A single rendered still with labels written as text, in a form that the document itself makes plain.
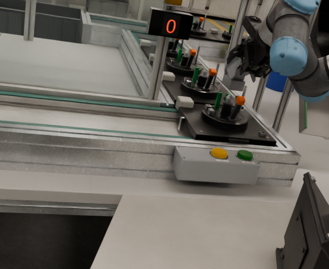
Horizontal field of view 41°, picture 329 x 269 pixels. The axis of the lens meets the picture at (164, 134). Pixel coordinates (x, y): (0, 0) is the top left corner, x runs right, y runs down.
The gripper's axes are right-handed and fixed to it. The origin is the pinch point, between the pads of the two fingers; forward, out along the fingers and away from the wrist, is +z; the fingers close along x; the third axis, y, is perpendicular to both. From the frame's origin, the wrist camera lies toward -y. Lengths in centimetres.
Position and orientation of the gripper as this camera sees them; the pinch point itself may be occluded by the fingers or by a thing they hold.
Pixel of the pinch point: (235, 70)
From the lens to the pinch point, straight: 128.1
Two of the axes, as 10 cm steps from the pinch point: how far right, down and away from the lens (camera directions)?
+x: 9.6, 0.8, 2.6
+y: 0.3, 9.2, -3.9
